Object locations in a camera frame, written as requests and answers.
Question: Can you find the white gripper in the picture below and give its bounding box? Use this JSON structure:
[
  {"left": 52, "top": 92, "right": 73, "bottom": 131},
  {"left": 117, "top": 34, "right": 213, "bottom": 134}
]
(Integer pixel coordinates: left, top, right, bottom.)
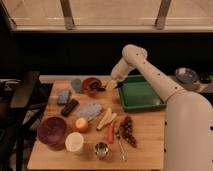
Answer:
[{"left": 111, "top": 66, "right": 127, "bottom": 82}]

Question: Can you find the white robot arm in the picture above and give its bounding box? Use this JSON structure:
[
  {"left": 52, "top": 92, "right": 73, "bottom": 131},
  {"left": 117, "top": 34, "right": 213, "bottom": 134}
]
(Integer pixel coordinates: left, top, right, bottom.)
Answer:
[{"left": 111, "top": 44, "right": 213, "bottom": 171}]

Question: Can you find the red bowl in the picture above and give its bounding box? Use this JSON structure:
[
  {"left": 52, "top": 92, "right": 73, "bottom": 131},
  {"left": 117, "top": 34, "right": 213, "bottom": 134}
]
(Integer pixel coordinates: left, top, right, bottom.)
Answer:
[{"left": 82, "top": 77, "right": 102, "bottom": 96}]

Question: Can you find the blue grey background bowl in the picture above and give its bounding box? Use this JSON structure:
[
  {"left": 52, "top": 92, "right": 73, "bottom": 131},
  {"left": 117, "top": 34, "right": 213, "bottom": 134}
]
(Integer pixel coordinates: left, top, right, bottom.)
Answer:
[{"left": 175, "top": 67, "right": 198, "bottom": 84}]

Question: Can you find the purple bowl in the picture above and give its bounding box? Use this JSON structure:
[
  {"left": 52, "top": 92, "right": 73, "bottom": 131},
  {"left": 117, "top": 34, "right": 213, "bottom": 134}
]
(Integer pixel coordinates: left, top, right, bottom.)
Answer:
[{"left": 37, "top": 117, "right": 67, "bottom": 146}]

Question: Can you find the green plastic tray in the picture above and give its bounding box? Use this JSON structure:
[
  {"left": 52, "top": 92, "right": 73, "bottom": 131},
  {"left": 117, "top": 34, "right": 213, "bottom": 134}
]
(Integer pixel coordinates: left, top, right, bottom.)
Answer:
[{"left": 118, "top": 75, "right": 166, "bottom": 112}]

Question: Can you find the grey round lid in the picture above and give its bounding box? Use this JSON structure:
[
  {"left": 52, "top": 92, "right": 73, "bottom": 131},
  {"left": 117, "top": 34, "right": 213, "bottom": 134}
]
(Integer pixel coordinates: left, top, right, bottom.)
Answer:
[{"left": 71, "top": 79, "right": 83, "bottom": 93}]

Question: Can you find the yellow banana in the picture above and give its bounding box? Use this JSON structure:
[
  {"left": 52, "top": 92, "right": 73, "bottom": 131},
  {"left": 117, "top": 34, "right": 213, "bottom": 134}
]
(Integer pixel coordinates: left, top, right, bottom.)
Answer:
[{"left": 96, "top": 108, "right": 117, "bottom": 131}]

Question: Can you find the blue grey cloth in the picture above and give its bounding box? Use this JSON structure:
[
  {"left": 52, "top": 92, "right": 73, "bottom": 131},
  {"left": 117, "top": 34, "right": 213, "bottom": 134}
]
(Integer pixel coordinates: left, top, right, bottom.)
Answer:
[{"left": 77, "top": 102, "right": 102, "bottom": 121}]

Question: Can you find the orange carrot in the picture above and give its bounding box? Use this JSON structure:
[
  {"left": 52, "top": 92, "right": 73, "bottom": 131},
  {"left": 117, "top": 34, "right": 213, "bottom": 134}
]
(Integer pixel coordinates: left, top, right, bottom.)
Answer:
[{"left": 107, "top": 120, "right": 117, "bottom": 143}]

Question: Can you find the blue sponge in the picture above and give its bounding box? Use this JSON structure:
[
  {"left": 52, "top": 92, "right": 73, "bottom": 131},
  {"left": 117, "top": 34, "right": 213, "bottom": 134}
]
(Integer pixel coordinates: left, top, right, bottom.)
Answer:
[{"left": 57, "top": 90, "right": 71, "bottom": 105}]

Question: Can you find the bunch of red grapes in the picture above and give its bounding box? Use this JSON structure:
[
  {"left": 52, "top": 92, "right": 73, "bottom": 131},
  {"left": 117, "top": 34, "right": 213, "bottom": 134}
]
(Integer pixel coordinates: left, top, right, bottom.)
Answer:
[{"left": 119, "top": 116, "right": 137, "bottom": 148}]

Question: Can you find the metal spoon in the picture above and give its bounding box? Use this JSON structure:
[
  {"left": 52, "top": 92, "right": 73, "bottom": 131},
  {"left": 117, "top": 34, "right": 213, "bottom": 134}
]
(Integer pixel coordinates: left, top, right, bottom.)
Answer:
[{"left": 115, "top": 131, "right": 126, "bottom": 161}]

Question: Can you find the red yellow apple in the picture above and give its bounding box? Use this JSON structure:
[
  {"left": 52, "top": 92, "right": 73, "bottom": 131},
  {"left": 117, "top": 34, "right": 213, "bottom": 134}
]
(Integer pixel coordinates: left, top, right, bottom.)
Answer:
[{"left": 75, "top": 118, "right": 89, "bottom": 132}]

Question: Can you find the black rectangular block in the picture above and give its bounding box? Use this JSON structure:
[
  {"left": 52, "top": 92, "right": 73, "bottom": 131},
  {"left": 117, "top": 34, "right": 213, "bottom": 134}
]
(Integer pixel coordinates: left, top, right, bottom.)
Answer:
[{"left": 61, "top": 99, "right": 79, "bottom": 117}]

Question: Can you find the small metal cup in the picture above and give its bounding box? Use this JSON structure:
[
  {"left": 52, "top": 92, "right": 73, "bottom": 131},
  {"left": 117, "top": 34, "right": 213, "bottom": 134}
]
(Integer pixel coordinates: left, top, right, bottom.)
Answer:
[{"left": 94, "top": 142, "right": 109, "bottom": 159}]

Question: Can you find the white cup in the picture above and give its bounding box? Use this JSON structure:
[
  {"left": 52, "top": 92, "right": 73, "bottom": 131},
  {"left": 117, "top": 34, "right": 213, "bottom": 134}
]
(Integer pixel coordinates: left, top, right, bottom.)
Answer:
[{"left": 65, "top": 132, "right": 84, "bottom": 154}]

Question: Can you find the dark side stand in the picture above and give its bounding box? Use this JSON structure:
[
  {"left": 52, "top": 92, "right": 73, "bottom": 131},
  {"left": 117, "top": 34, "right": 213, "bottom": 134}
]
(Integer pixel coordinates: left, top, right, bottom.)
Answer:
[{"left": 0, "top": 71, "right": 48, "bottom": 171}]

